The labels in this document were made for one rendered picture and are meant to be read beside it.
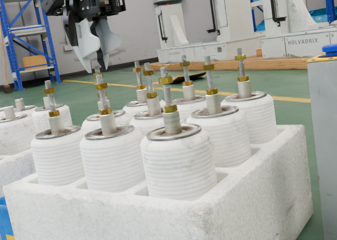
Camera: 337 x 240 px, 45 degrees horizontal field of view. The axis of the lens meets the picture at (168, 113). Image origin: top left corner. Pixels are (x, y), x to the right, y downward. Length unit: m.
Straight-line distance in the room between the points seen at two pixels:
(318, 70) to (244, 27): 3.61
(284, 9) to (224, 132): 3.01
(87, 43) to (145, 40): 6.85
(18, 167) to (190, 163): 0.52
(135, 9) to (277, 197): 7.01
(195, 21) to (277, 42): 4.72
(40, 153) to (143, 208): 0.23
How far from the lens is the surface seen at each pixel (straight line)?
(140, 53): 7.54
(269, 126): 0.73
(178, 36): 5.25
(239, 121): 0.62
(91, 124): 0.76
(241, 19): 4.21
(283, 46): 3.44
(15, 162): 0.95
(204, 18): 8.21
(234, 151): 0.62
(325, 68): 0.62
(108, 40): 0.79
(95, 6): 0.72
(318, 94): 0.63
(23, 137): 1.00
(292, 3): 3.57
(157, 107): 0.70
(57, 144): 0.67
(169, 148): 0.51
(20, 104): 1.19
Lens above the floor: 0.37
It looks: 10 degrees down
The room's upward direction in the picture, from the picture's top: 9 degrees counter-clockwise
